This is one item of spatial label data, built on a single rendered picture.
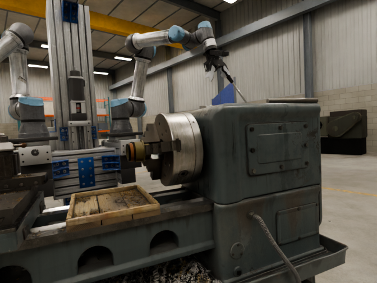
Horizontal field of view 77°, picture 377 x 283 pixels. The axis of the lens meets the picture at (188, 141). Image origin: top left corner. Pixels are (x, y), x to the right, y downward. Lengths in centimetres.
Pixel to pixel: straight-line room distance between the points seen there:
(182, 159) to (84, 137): 91
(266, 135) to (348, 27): 1056
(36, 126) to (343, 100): 1043
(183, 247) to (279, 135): 60
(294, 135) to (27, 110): 136
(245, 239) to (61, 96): 137
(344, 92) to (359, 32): 216
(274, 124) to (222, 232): 49
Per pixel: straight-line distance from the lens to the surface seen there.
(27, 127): 155
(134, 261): 96
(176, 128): 91
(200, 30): 147
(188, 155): 91
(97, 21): 1255
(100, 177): 159
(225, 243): 102
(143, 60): 171
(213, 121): 92
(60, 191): 157
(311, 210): 128
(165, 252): 98
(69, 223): 85
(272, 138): 106
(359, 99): 1084
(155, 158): 103
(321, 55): 1157
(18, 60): 175
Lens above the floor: 116
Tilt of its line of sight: 3 degrees down
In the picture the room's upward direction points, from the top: 3 degrees counter-clockwise
